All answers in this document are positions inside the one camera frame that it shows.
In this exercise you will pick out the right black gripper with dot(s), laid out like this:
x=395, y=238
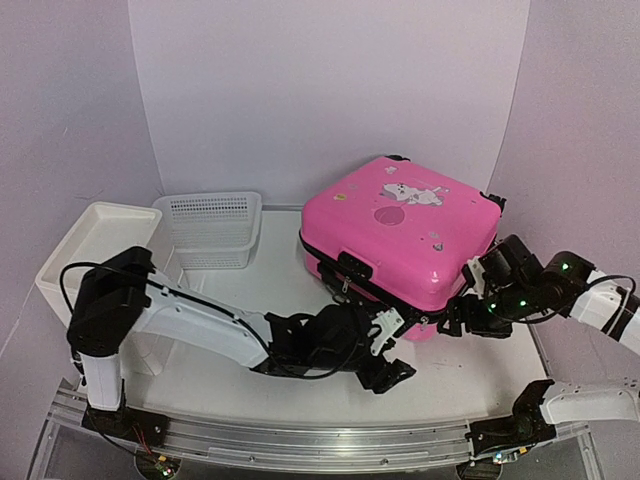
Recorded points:
x=454, y=312

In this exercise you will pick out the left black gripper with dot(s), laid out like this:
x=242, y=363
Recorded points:
x=383, y=378

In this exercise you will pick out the pink hard-shell suitcase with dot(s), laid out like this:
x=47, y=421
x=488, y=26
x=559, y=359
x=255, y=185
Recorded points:
x=400, y=234

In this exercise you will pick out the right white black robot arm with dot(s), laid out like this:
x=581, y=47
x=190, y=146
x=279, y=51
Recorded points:
x=570, y=287

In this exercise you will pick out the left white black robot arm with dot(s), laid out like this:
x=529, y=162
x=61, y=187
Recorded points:
x=127, y=294

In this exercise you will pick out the white perforated plastic basket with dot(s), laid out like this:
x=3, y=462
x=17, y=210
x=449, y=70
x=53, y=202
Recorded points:
x=212, y=230

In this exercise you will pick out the white rectangular foam box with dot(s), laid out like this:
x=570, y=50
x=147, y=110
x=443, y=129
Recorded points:
x=102, y=231

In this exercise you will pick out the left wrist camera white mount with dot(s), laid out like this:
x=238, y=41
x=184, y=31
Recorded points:
x=383, y=326

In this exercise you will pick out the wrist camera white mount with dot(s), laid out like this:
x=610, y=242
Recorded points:
x=383, y=326
x=478, y=277

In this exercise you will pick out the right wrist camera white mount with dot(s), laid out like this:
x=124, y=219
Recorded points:
x=478, y=277

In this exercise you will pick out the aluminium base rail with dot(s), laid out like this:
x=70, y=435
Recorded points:
x=344, y=449

